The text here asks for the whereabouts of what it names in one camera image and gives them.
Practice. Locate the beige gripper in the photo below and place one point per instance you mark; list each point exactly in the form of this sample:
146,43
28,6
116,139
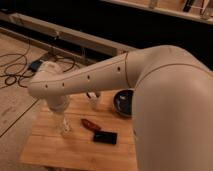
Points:
58,112

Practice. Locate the clear plastic bottle white cap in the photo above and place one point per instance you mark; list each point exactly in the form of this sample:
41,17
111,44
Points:
62,124

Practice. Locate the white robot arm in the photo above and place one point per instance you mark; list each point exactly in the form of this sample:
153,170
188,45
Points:
172,104

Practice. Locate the reddish brown oblong object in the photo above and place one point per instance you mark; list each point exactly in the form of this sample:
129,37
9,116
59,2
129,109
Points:
90,125

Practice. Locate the white cup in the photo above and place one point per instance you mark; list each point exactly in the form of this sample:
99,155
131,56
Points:
94,98

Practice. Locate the blue power adapter box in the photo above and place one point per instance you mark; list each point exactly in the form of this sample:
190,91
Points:
34,66

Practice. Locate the black rectangular block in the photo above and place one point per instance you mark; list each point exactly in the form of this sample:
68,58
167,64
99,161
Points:
105,137

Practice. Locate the dark blue bowl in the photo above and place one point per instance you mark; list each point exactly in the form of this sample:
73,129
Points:
122,102

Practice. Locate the long wooden beam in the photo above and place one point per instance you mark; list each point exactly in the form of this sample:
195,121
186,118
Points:
95,43

